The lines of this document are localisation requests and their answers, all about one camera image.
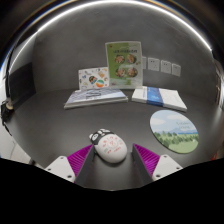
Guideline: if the white wall socket row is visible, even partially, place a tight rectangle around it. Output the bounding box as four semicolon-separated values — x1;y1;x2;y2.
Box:
141;55;183;78

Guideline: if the white book with blue band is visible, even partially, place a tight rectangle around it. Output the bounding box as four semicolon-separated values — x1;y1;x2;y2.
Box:
130;85;188;113

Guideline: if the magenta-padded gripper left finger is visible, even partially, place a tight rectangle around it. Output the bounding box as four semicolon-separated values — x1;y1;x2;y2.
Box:
44;143;98;188

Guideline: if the round landscape print mouse pad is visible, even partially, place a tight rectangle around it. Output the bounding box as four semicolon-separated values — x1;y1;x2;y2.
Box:
149;109;200;154

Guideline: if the white sticker card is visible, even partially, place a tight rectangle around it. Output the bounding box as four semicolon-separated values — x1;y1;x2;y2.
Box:
78;66;111;92

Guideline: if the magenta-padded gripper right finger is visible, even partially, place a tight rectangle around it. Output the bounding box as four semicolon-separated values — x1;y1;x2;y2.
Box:
131;143;184;186

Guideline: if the white panda computer mouse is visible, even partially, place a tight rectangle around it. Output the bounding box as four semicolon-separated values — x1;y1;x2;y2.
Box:
88;128;129;164

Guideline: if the green upright food poster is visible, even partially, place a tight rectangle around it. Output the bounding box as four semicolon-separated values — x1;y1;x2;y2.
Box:
104;40;145;90

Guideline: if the white ceiling light strip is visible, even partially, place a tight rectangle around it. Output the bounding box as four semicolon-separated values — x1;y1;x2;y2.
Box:
8;0;214;73

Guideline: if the grey-blue flat magazine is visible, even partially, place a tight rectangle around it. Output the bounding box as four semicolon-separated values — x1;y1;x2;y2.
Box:
63;87;129;110

